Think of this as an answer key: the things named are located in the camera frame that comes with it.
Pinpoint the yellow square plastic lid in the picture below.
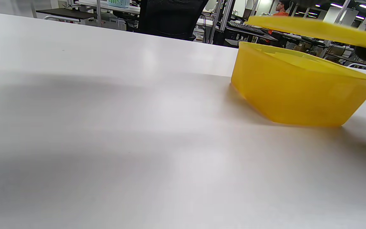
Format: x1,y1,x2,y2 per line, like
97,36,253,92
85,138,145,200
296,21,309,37
247,15,366,53

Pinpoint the yellow plastic food container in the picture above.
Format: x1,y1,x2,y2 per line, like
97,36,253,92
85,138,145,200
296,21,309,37
231,41,366,127

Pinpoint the black desk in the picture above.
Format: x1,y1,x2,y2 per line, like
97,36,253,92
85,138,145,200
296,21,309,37
224,26,279,47

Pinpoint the black keyboard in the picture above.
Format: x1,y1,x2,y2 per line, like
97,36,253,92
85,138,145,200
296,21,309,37
227,21,267,36

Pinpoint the black mesh office chair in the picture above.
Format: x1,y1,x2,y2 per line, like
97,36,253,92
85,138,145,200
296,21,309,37
138,0,209,41

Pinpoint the teal box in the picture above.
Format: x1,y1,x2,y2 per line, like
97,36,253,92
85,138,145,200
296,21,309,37
107,0,130,8

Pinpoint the dark brown side table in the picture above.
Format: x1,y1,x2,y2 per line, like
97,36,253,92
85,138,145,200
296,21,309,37
36,8,96,20

